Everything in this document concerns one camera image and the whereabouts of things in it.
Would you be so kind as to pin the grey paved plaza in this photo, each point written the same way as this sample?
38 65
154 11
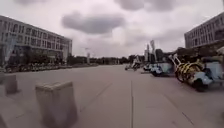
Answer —
120 96

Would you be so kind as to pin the grey multi-storey building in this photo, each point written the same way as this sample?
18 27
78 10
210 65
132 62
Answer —
206 33
30 38

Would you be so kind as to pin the tall flag banners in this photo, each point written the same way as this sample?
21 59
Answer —
151 50

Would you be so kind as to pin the row of trees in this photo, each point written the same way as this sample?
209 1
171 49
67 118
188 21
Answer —
100 60

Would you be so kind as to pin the grey concrete block bollard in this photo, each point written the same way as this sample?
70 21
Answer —
57 105
11 84

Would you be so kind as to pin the white ride vehicle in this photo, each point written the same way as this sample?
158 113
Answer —
160 68
135 64

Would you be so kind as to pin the row of parked vehicles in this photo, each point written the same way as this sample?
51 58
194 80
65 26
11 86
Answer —
36 67

